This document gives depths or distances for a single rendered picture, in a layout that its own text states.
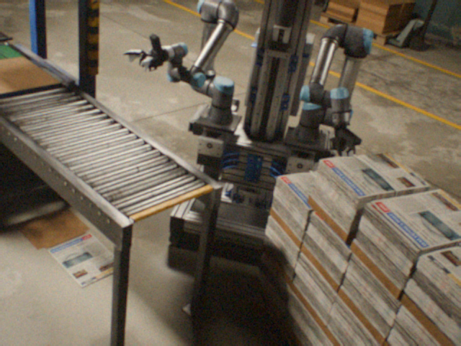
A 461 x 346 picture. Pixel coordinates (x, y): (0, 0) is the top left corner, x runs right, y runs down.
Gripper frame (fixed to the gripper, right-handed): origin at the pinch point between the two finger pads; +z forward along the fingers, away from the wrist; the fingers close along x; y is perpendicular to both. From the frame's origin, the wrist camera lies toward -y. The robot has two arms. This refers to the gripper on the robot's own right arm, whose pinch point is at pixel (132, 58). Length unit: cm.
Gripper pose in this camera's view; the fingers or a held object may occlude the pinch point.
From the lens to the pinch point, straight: 252.2
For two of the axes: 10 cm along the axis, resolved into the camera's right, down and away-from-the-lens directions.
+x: -7.6, -5.2, 3.8
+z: -6.0, 3.4, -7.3
